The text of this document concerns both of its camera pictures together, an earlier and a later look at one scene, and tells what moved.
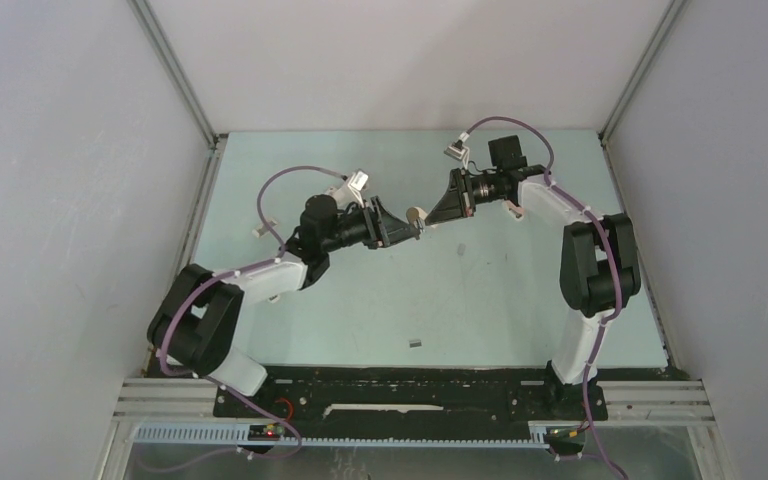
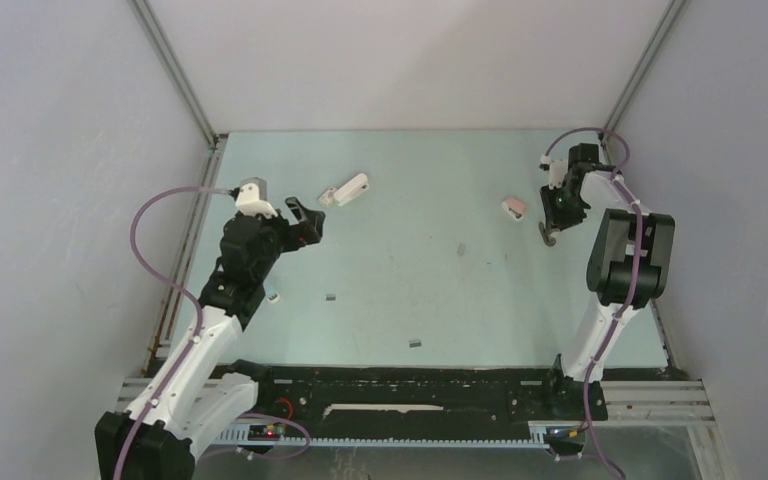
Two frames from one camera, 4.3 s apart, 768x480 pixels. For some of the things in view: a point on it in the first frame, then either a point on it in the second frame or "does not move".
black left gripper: x=382 y=228 -> x=307 y=229
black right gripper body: x=473 y=190 -> x=562 y=208
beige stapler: x=416 y=216 -> x=549 y=235
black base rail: x=466 y=394 does not move
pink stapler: x=517 y=212 does not move
